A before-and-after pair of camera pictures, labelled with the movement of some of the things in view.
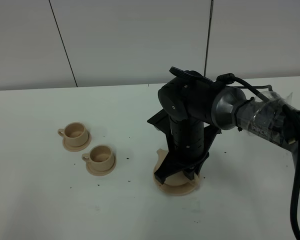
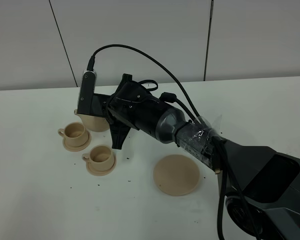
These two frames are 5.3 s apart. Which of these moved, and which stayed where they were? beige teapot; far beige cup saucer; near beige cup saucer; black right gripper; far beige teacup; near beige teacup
Moved: beige teapot; black right gripper
Stayed: far beige cup saucer; far beige teacup; near beige teacup; near beige cup saucer
